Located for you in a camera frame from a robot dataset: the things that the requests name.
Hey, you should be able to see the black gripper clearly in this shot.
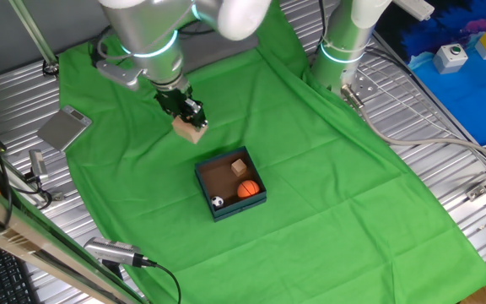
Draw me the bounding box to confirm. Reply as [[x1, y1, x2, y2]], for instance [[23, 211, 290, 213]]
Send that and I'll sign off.
[[154, 86, 209, 130]]

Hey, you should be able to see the large wooden block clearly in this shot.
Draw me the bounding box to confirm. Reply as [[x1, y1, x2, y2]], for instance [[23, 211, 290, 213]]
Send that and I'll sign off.
[[170, 116, 208, 145]]

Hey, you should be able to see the small wooden block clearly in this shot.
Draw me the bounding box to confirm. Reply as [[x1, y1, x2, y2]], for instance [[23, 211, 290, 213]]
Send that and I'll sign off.
[[230, 159, 248, 177]]

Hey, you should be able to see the orange toy basketball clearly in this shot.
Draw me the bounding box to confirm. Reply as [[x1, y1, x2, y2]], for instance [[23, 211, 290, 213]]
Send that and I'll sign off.
[[236, 180, 261, 200]]

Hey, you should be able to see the dark green gift box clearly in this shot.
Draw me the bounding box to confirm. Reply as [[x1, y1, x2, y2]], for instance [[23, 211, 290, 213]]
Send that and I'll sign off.
[[194, 146, 268, 223]]

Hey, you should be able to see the grey box green button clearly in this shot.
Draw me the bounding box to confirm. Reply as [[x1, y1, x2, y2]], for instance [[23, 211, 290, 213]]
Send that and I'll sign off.
[[432, 43, 469, 76]]

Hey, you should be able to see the green cloth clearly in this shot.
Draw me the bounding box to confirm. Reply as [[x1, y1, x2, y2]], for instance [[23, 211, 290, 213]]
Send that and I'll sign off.
[[58, 0, 486, 304]]

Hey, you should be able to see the silver digital scale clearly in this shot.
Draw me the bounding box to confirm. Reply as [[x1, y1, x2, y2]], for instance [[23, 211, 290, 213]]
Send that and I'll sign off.
[[35, 105, 94, 152]]

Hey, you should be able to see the aluminium pole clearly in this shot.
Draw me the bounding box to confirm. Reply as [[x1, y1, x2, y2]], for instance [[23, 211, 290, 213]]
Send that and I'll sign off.
[[8, 0, 62, 77]]

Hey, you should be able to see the white power strip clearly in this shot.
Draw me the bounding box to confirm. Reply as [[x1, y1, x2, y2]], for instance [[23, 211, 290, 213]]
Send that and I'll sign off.
[[390, 0, 436, 22]]

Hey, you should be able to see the grey corrugated conduit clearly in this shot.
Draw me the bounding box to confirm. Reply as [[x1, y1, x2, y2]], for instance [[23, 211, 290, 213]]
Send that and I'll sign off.
[[340, 83, 486, 170]]

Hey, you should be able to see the blue patterned mat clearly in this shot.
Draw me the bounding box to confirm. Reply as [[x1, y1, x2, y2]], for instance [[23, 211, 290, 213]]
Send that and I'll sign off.
[[375, 0, 486, 147]]

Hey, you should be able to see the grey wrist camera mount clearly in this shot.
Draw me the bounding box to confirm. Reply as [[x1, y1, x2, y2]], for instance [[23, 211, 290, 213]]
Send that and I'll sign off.
[[94, 58, 143, 92]]

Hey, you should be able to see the long silver ribbed camera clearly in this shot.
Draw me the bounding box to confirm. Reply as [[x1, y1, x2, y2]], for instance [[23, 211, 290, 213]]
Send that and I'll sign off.
[[83, 236, 159, 269]]

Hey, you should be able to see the small silver camera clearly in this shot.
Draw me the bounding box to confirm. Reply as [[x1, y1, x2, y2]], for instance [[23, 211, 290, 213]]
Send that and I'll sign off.
[[28, 149, 50, 181]]

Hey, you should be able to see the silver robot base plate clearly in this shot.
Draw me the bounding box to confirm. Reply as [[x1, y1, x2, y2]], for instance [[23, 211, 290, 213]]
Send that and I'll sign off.
[[338, 72, 380, 105]]

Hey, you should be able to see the black camera stand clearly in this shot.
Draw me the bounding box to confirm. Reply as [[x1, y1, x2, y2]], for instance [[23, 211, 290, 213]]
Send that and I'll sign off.
[[101, 258, 125, 280]]

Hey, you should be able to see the black camera cable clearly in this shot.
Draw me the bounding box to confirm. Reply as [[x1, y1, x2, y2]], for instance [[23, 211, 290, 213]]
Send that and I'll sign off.
[[141, 258, 183, 304]]

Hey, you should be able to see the metal desk frame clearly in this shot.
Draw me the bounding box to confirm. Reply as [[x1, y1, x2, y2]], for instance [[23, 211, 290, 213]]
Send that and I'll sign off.
[[0, 126, 149, 304]]

